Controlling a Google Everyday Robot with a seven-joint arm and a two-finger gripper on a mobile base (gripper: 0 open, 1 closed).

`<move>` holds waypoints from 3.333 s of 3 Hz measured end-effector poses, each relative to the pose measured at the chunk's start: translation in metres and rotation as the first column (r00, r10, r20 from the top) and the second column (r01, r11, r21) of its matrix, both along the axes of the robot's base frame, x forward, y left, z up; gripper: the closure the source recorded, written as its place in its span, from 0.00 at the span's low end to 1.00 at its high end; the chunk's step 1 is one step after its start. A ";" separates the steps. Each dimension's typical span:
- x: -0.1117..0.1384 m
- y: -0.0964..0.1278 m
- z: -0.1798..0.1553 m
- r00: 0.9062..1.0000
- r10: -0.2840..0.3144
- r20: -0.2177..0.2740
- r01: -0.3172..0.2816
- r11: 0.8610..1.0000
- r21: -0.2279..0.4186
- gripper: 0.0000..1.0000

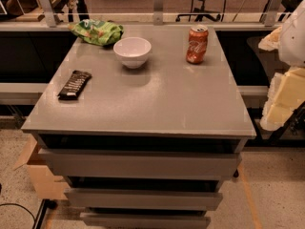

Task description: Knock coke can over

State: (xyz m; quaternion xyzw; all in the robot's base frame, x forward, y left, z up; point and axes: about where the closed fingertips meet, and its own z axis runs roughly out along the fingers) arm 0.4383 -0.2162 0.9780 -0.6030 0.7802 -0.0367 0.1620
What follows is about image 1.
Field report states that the green chip bag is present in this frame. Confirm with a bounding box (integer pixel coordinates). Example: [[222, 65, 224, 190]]
[[68, 19, 124, 46]]

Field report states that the black office chair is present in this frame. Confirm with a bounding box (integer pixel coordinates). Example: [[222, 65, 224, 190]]
[[174, 0, 234, 23]]

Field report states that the red coke can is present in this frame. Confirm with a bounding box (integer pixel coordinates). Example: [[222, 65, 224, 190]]
[[186, 25, 209, 64]]

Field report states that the black floor cable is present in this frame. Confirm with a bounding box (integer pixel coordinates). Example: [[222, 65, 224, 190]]
[[0, 201, 38, 229]]

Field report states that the grey drawer cabinet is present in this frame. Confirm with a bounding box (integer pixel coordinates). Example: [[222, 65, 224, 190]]
[[23, 25, 254, 218]]

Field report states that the white ceramic bowl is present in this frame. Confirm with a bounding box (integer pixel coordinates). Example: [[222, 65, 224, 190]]
[[113, 37, 152, 69]]

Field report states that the metal bracket middle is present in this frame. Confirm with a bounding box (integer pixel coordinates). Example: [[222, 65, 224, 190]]
[[152, 0, 163, 25]]

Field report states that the dark chocolate bar wrapper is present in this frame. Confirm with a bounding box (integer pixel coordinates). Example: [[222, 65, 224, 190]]
[[57, 70, 92, 100]]

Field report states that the metal bracket left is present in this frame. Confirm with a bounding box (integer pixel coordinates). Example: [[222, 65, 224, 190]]
[[39, 0, 57, 28]]

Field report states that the middle grey drawer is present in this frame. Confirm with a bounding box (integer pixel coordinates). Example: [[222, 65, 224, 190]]
[[64, 188, 222, 211]]

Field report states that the metal bracket right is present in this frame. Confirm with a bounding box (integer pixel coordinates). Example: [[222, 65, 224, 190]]
[[262, 0, 282, 27]]

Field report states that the brown cardboard box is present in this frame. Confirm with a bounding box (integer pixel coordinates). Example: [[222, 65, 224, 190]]
[[13, 135, 69, 200]]

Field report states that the bottom grey drawer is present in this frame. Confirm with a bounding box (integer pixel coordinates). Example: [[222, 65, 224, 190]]
[[80, 213, 211, 229]]

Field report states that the top grey drawer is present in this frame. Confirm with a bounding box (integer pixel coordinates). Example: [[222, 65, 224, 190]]
[[39, 149, 241, 180]]

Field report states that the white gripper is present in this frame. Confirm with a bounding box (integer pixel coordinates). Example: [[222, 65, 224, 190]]
[[258, 0, 305, 131]]

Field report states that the metal bracket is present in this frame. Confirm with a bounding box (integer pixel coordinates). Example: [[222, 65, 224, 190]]
[[262, 0, 282, 27], [152, 0, 163, 25], [39, 0, 57, 28]]

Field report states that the grey drawer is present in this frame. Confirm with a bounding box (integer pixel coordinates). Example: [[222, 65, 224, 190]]
[[39, 149, 241, 180], [64, 188, 222, 211], [80, 213, 211, 229]]

